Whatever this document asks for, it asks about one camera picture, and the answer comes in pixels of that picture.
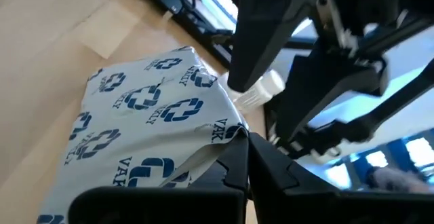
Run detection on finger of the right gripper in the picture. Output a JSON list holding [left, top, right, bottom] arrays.
[[274, 56, 387, 143], [226, 0, 315, 93]]

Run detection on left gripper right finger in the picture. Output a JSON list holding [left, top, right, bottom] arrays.
[[250, 132, 434, 224]]

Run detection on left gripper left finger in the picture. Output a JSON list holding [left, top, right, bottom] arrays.
[[67, 132, 250, 224]]

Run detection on white-capped clear bottle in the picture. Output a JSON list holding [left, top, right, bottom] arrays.
[[230, 69, 286, 112]]

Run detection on grey printed medical pouch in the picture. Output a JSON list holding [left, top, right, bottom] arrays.
[[37, 45, 250, 224]]

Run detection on black aluminium table frame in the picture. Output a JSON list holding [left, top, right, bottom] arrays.
[[127, 0, 238, 71]]

